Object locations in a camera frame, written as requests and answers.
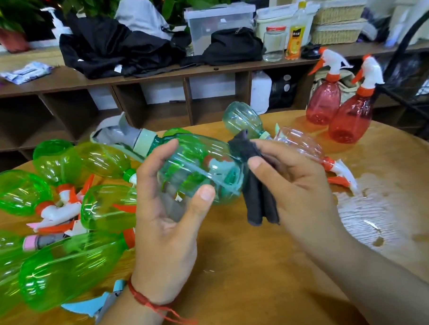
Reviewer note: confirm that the person's right hand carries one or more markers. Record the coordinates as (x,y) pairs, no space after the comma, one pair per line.
(308,199)

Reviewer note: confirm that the person's left thumb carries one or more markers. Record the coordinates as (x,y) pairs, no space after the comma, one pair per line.
(197,209)

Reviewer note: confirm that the pile of green spray bottles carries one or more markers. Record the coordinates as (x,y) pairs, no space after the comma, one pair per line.
(63,270)

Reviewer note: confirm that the white plastic canister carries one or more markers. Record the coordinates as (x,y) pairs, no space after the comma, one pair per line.
(261,91)

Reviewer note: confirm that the water puddle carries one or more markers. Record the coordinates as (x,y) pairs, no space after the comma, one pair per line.
(365,210)

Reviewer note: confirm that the white plastic storage box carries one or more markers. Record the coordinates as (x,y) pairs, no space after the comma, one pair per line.
(279,17)

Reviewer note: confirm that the clear plastic storage box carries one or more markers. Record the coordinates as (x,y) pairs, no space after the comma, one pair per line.
(215,20)

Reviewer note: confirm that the grey garment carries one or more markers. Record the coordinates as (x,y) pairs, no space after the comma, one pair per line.
(140,16)

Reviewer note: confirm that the person's right forearm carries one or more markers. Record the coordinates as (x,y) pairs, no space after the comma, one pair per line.
(376,284)

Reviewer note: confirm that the potted plant in red pot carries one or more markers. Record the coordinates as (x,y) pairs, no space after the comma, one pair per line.
(6,31)

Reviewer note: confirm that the person's left forearm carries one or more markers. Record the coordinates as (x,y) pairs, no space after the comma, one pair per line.
(125,320)

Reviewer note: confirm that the black appliance with white dots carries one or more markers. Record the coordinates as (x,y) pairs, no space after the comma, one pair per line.
(283,88)

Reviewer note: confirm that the black metal frame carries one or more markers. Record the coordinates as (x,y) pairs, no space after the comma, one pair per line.
(406,88)

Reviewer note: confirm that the person's right thumb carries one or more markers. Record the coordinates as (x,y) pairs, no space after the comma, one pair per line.
(266,174)

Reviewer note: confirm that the black computer mouse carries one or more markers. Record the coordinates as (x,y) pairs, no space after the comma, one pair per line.
(311,51)

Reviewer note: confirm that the person's left hand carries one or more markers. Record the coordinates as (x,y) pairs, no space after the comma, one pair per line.
(158,248)

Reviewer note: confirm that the red spray bottle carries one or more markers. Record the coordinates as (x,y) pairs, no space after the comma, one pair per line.
(323,99)
(352,117)

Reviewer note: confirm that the woven wicker basket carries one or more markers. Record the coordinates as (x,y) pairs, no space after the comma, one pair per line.
(339,9)
(336,32)

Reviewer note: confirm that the glass jar with red lid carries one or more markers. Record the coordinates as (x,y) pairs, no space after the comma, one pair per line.
(274,44)

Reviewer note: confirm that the white wet wipes packet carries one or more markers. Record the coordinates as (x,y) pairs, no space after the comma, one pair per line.
(26,72)

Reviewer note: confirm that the beige cloth bag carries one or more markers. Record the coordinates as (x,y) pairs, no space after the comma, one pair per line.
(346,85)

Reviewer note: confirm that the green leafy plant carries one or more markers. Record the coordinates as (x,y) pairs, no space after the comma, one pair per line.
(179,2)

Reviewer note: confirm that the pile of black clothing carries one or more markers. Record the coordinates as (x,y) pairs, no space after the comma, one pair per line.
(106,48)

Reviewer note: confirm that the orange juice bottle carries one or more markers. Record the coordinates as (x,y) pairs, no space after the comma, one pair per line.
(295,33)

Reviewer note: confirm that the brown wooden shelf unit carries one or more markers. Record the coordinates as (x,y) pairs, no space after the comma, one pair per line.
(73,103)

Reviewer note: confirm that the black bag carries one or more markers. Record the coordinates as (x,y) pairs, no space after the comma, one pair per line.
(232,46)

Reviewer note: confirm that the white pump dispenser bottle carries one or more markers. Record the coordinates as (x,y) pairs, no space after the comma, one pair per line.
(57,24)

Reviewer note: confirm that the black cloth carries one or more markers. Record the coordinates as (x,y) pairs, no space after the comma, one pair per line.
(258,197)

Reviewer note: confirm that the clear pink spray bottle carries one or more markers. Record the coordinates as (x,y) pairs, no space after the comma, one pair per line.
(302,142)

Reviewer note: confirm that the teal mint-collar spray bottle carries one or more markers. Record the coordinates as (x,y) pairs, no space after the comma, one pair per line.
(242,118)

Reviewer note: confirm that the teal grey-trigger spray bottle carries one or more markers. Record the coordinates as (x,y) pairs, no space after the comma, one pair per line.
(196,158)

